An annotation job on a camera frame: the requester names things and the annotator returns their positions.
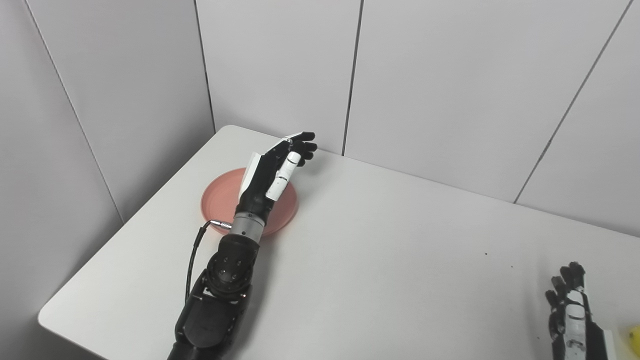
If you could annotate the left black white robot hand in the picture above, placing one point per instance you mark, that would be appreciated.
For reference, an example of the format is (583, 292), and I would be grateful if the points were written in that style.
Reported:
(267, 180)

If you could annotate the pink round plate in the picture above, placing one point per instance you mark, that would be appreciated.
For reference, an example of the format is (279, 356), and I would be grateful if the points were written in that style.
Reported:
(220, 200)

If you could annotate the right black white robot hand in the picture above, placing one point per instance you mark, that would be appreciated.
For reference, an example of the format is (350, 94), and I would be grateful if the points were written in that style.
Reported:
(575, 320)

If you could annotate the yellow lemon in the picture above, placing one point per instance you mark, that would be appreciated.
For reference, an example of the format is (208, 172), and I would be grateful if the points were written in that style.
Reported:
(634, 340)

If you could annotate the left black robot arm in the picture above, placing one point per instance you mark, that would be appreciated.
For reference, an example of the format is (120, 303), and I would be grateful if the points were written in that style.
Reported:
(220, 295)

